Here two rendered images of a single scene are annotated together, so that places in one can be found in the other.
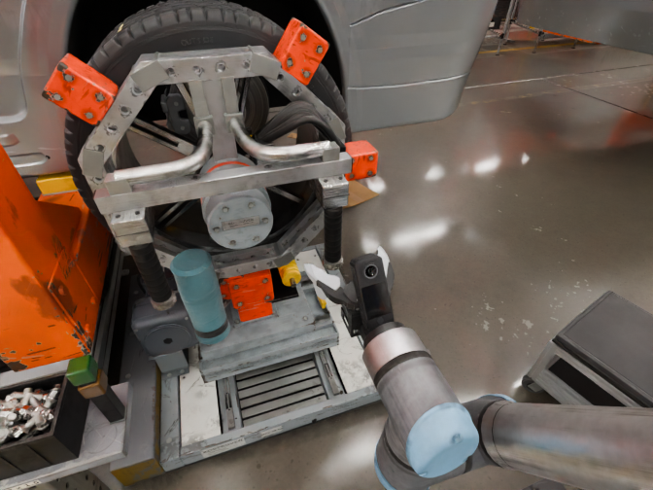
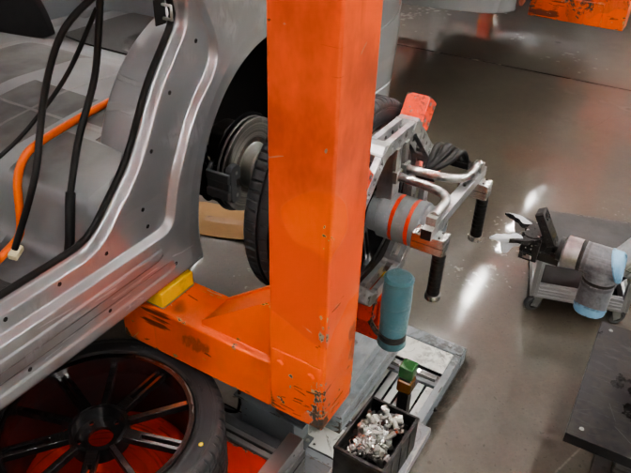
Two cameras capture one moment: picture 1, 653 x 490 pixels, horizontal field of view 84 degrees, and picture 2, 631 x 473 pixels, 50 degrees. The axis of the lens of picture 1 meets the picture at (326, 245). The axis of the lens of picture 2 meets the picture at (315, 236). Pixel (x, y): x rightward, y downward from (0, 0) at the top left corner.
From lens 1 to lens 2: 1.67 m
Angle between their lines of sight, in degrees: 34
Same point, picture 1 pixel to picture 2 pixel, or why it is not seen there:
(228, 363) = (353, 399)
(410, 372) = (593, 247)
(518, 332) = (492, 275)
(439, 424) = (619, 254)
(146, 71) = (387, 152)
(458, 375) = (485, 326)
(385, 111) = not seen: hidden behind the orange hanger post
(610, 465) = not seen: outside the picture
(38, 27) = (195, 142)
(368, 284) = (548, 222)
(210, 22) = (380, 109)
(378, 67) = not seen: hidden behind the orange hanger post
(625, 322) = (565, 224)
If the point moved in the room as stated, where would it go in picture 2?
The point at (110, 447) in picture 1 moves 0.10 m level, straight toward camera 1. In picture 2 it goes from (422, 432) to (457, 429)
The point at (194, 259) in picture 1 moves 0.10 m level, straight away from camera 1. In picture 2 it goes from (401, 274) to (368, 266)
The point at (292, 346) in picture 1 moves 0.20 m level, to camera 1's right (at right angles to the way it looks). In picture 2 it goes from (383, 360) to (420, 337)
